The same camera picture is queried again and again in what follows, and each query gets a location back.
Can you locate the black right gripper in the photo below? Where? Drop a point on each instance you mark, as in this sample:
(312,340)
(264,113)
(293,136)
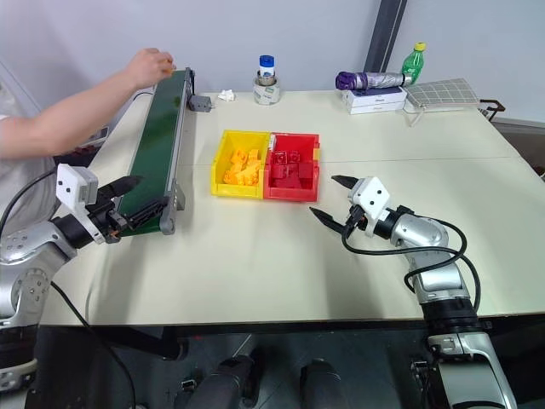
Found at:
(358,218)

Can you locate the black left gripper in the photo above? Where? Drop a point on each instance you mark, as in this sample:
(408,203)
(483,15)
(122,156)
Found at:
(106,217)

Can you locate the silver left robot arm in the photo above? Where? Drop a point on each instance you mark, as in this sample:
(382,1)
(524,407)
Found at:
(25,255)

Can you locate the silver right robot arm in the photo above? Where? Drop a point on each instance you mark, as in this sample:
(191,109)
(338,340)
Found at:
(438,281)

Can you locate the person's bare forearm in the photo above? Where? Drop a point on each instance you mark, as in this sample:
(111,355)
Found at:
(64,119)

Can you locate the green conveyor belt unit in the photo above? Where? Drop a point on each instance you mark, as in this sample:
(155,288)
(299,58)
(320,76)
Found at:
(157,128)

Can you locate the small grey motor box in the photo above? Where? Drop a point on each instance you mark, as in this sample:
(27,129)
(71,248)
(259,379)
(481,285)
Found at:
(199,103)

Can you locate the person's bare hand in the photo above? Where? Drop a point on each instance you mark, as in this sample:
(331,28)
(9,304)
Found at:
(145,68)

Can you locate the red plastic bin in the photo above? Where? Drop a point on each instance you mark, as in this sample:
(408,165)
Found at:
(313,170)

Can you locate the red toy block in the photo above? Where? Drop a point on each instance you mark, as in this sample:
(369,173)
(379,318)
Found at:
(279,171)
(294,157)
(279,157)
(305,170)

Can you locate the grey flat device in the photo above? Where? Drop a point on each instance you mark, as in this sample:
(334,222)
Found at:
(100,135)

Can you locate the yellow toy block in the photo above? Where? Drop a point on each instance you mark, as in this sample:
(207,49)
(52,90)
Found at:
(254,157)
(233,175)
(238,156)
(252,174)

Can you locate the white flat carton box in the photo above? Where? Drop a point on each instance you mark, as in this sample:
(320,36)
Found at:
(374,94)
(376,108)

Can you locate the yellow plastic bin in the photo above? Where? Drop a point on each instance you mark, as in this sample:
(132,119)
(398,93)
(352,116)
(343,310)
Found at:
(223,149)

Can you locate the person's white shirt torso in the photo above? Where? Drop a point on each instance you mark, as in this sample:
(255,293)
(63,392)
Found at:
(21,187)

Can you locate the folded purple grey umbrella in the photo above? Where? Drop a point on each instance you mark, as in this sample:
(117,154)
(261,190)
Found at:
(370,79)

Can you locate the white tape roll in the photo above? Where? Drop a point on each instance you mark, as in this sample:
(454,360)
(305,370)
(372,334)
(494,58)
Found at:
(267,94)

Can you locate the crumpled white paper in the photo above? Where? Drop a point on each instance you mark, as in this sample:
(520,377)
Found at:
(227,96)

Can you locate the grid-patterned board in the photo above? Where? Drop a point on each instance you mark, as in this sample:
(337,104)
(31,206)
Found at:
(443,93)

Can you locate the white bottle blue cap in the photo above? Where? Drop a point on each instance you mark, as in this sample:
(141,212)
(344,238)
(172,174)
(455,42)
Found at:
(267,66)

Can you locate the green bottle yellow cap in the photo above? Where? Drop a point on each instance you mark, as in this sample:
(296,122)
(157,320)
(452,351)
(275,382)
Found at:
(413,64)

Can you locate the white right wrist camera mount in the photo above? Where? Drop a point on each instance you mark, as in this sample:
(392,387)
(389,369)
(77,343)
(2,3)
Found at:
(374,194)

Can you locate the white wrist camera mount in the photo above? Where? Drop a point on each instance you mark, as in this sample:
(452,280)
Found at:
(70,183)
(374,194)

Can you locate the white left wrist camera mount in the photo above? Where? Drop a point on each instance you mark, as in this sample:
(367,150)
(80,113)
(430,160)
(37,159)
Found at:
(70,183)

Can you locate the dark grey wall pillar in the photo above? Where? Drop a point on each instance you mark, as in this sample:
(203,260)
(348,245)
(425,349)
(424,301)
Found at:
(385,34)

